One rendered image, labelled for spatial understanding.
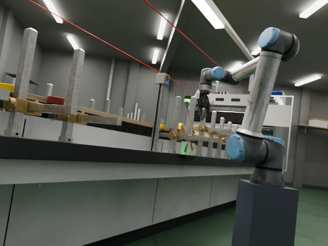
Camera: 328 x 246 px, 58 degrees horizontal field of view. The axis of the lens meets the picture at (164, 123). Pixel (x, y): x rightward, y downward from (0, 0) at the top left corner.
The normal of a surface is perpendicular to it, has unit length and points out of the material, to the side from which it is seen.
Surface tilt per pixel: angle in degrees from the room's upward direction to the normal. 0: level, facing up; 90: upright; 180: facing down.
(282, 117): 90
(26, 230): 90
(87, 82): 90
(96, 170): 90
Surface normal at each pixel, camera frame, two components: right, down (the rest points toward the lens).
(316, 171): 0.10, -0.07
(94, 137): 0.86, 0.07
